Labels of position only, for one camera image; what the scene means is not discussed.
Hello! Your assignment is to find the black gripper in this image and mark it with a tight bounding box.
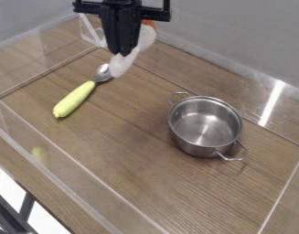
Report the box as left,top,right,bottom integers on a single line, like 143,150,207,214
73,0,171,57

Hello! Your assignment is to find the plush mushroom toy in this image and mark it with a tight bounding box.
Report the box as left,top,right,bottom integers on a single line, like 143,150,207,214
109,20,158,78

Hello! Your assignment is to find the silver pot with handles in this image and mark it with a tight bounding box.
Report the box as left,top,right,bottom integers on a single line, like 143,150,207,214
167,91,248,162

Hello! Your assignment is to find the dark metal table leg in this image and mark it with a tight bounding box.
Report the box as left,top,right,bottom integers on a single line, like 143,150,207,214
0,193,38,234

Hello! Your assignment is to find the spoon with yellow-green handle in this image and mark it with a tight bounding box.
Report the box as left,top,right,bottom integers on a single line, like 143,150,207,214
52,63,111,118

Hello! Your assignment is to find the clear acrylic enclosure wall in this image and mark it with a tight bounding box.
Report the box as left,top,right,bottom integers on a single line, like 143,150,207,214
0,16,299,234

